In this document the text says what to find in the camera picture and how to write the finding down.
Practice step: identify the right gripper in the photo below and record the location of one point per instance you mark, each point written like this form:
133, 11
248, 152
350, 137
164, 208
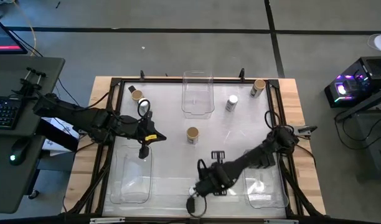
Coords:
212, 183

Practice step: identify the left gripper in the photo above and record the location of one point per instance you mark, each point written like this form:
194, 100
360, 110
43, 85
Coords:
134, 129

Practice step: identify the brown-lid spice jar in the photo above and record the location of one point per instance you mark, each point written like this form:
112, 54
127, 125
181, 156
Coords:
136, 95
192, 133
259, 84

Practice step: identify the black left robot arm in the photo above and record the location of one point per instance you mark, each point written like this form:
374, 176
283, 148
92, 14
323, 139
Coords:
84, 119

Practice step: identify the clear plastic bin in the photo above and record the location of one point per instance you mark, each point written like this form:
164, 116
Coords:
198, 93
131, 180
265, 196

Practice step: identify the white printed carton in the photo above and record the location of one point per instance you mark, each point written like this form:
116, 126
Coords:
58, 149

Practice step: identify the black computer mouse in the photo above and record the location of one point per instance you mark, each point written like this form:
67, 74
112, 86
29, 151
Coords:
19, 149

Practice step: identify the black clamp stand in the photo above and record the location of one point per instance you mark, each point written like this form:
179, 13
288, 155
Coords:
31, 77

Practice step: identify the grey desk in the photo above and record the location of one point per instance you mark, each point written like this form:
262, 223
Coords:
10, 186

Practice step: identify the black keyboard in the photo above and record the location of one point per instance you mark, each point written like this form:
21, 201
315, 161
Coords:
3, 112

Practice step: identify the computer monitor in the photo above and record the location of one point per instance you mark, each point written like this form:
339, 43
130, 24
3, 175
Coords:
3, 37

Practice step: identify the black metal stand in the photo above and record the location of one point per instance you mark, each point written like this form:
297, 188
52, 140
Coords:
361, 105

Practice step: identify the computer tower with coloured lights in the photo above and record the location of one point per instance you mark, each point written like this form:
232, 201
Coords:
374, 67

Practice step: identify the black aluminium table frame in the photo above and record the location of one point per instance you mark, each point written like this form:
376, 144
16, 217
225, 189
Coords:
165, 81

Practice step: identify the black frame clip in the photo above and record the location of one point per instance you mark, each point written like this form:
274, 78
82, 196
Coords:
241, 74
142, 75

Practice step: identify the silver edge bracket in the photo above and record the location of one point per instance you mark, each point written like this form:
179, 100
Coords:
280, 221
106, 221

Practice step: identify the grey clamp bracket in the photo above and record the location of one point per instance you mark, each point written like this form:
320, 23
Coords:
305, 130

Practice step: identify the white pedestal stand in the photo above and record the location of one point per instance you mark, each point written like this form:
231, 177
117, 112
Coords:
380, 43

